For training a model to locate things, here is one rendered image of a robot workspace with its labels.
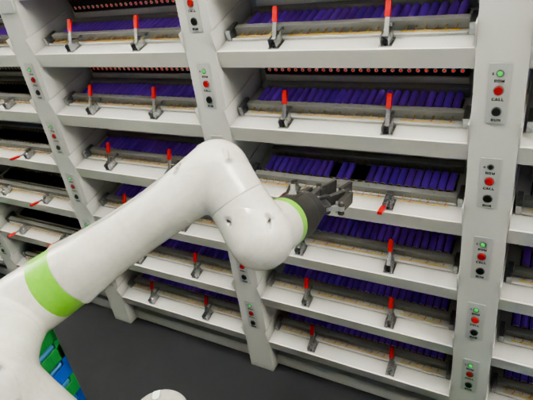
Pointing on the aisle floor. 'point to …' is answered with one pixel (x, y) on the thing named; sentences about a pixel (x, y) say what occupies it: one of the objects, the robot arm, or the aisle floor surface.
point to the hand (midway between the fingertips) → (337, 190)
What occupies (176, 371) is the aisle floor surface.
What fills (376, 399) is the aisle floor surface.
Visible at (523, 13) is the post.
